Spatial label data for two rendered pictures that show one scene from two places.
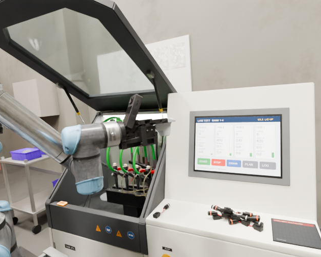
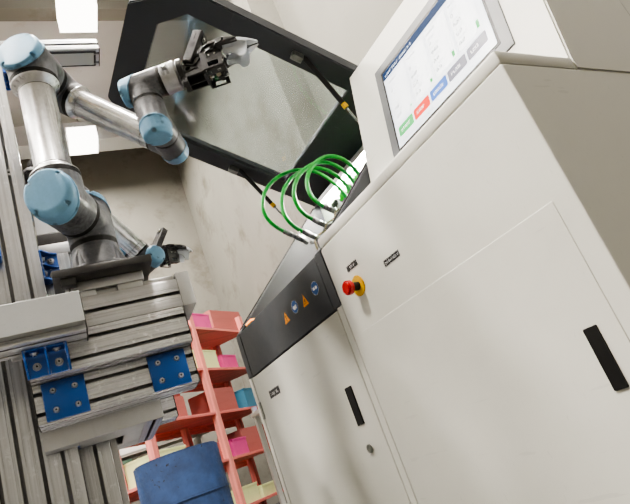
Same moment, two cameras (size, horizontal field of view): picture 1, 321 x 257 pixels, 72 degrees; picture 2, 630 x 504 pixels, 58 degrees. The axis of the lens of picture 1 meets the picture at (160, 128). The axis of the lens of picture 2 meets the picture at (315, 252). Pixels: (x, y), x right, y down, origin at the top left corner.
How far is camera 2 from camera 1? 126 cm
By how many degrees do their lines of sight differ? 40
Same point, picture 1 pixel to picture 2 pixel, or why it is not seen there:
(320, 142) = not seen: outside the picture
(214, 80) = not seen: hidden behind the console
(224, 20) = not seen: outside the picture
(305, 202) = (543, 45)
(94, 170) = (149, 106)
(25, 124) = (104, 110)
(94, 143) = (145, 80)
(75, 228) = (269, 347)
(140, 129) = (199, 56)
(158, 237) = (338, 256)
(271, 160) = (479, 32)
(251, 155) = (454, 53)
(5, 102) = (87, 96)
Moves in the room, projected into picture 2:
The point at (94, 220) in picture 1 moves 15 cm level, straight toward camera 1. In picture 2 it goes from (279, 307) to (260, 299)
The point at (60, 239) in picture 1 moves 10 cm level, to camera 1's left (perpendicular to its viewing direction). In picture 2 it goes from (263, 389) to (243, 399)
